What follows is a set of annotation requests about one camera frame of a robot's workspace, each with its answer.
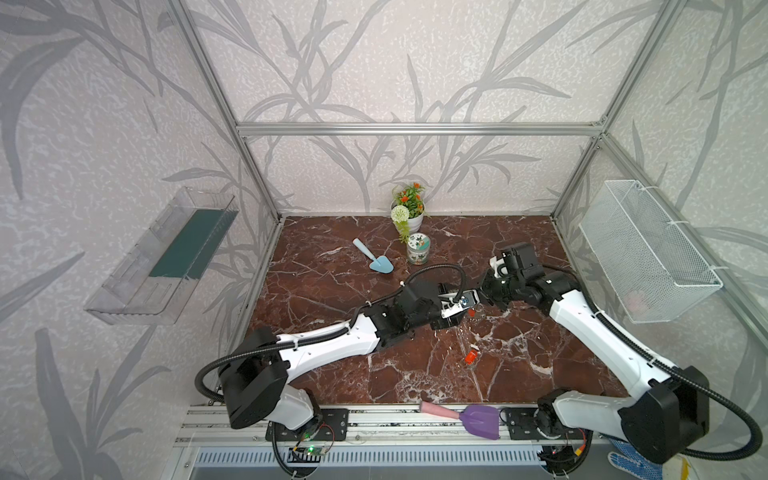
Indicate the potted plant orange flowers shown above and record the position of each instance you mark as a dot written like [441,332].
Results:
[407,209]

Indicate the white wire basket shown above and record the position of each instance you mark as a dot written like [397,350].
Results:
[654,268]

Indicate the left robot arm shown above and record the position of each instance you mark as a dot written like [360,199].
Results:
[254,381]

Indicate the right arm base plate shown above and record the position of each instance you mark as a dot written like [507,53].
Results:
[526,423]

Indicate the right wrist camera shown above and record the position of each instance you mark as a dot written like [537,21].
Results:
[498,266]

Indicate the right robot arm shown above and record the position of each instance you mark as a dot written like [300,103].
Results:
[666,408]

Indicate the purple scoop pink handle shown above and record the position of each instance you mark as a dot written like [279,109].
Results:
[478,420]

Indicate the light blue garden trowel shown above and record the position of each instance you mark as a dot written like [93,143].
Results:
[380,264]

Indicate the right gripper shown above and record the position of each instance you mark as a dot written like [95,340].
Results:
[494,287]

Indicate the green circuit board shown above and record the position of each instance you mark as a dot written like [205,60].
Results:
[308,454]

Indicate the blue white work glove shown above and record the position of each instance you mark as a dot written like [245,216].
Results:
[635,466]

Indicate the clear plastic wall shelf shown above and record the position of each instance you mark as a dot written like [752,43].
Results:
[155,280]

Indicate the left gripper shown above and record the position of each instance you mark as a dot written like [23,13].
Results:
[438,312]

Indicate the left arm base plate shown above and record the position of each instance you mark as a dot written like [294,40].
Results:
[331,425]

